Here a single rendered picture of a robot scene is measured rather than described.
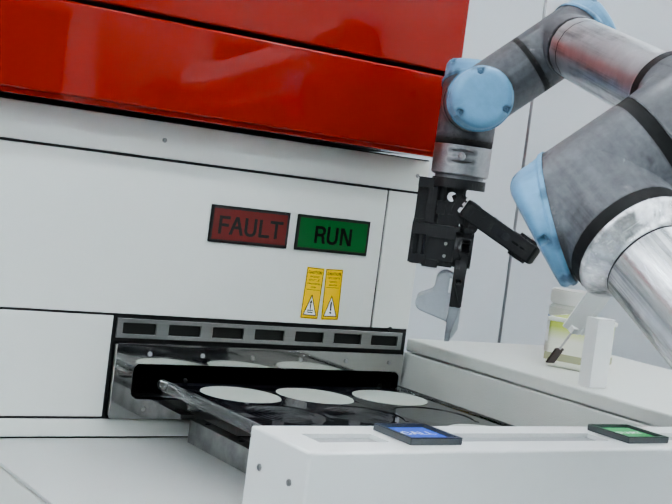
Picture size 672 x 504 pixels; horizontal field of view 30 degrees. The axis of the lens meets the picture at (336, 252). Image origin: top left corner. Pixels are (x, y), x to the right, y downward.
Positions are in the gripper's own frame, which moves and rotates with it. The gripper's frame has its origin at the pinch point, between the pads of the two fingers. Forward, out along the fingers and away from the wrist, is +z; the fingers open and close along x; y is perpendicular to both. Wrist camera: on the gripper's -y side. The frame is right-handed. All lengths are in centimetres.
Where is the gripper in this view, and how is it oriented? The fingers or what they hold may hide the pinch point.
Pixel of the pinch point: (453, 332)
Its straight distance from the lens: 165.7
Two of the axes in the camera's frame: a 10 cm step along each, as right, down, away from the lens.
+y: -9.9, -1.4, 0.9
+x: -1.0, 0.5, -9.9
